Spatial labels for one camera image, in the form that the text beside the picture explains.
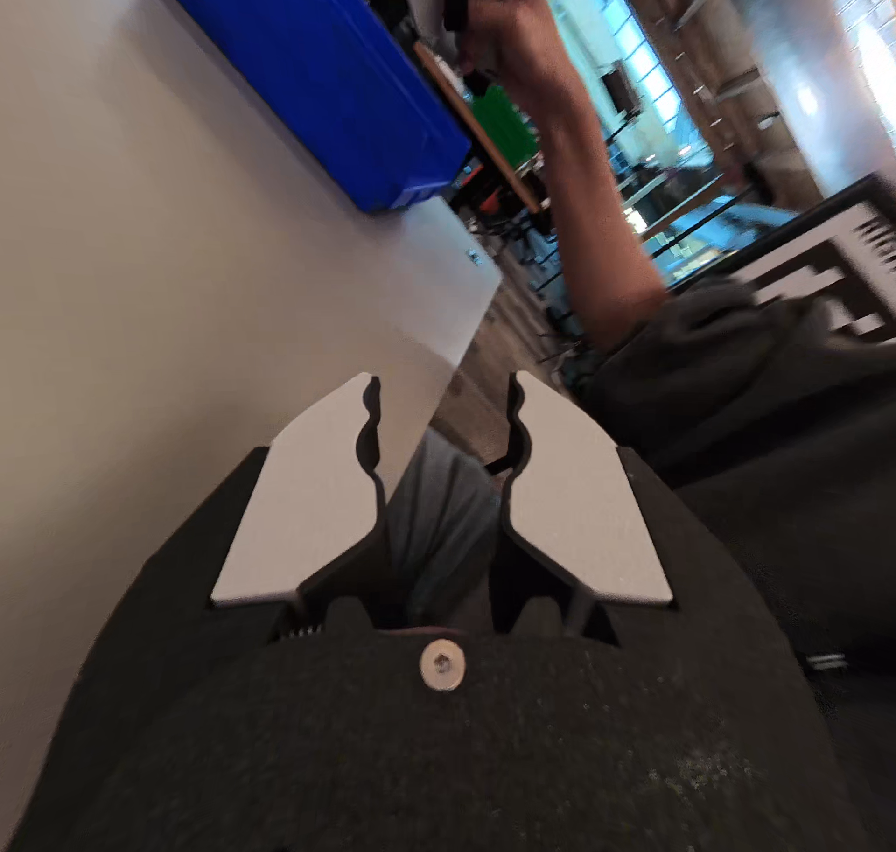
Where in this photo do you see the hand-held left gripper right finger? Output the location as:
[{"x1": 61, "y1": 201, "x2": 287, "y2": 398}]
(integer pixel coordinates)
[{"x1": 496, "y1": 371, "x2": 676, "y2": 609}]

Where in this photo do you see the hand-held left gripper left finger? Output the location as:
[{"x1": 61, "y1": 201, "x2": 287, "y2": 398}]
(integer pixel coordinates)
[{"x1": 210, "y1": 372, "x2": 390, "y2": 609}]

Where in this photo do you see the blue plastic bin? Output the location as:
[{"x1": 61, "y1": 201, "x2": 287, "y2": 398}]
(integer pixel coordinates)
[{"x1": 150, "y1": 0, "x2": 474, "y2": 215}]

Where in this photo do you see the person's right forearm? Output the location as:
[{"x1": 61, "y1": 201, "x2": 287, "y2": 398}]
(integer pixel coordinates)
[{"x1": 521, "y1": 76, "x2": 673, "y2": 360}]

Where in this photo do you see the person's right hand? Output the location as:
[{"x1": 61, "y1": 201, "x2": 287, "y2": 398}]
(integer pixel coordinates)
[{"x1": 455, "y1": 0, "x2": 564, "y2": 100}]

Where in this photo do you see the green box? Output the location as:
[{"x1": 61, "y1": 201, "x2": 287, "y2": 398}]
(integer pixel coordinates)
[{"x1": 469, "y1": 83, "x2": 541, "y2": 175}]

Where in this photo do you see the printed marker board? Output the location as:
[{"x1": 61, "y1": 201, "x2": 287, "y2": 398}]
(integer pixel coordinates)
[{"x1": 721, "y1": 174, "x2": 896, "y2": 348}]

